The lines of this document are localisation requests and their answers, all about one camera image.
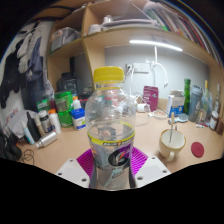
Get hanging dark clothes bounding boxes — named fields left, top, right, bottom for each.
left=0, top=19, right=48, bottom=113

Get white tube with blue cap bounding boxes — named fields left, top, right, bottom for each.
left=20, top=120, right=36, bottom=146

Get metal spoon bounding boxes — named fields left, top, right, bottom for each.
left=168, top=112, right=176, bottom=144

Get magenta box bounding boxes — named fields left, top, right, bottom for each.
left=143, top=85, right=160, bottom=112

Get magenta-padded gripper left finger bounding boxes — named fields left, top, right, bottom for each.
left=55, top=148, right=98, bottom=190

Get green bottle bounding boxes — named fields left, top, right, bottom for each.
left=183, top=78, right=192, bottom=115

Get white charger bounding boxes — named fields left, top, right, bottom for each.
left=136, top=103, right=150, bottom=114

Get white power strip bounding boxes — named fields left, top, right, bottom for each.
left=125, top=62, right=151, bottom=74

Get black cable coil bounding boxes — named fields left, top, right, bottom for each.
left=21, top=148, right=36, bottom=165

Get grey shaker bottle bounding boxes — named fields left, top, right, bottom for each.
left=188, top=84, right=204, bottom=123

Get clear yellow-capped glass bottle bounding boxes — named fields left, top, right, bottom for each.
left=201, top=79, right=213, bottom=118

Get large dark jar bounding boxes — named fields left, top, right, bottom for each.
left=56, top=72, right=79, bottom=95

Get small white bottle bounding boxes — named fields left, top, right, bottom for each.
left=71, top=97, right=82, bottom=110

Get white LED light bar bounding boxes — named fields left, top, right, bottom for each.
left=128, top=39, right=184, bottom=53

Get silver metal can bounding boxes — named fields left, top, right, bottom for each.
left=35, top=130, right=59, bottom=150

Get white jar with blue lid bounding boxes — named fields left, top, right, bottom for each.
left=70, top=108, right=87, bottom=131

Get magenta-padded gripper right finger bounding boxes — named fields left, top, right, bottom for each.
left=129, top=146, right=172, bottom=189

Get flat round red coaster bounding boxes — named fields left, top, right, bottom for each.
left=190, top=141, right=205, bottom=159

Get white and blue carton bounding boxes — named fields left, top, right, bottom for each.
left=165, top=89, right=186, bottom=118

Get clear yellow-capped drink bottle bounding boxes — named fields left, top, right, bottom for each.
left=84, top=65, right=137, bottom=191

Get clear white-capped glass bottle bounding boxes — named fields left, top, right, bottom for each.
left=213, top=83, right=222, bottom=115

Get white bottle with black label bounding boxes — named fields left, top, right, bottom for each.
left=38, top=109, right=53, bottom=134

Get white cable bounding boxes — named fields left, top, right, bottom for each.
left=128, top=61, right=170, bottom=125

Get green canister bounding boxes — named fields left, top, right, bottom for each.
left=54, top=90, right=74, bottom=128

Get white orange-capped bottle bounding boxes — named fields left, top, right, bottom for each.
left=48, top=108, right=63, bottom=135

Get cream ceramic mug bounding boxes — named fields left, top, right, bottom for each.
left=158, top=129, right=187, bottom=163

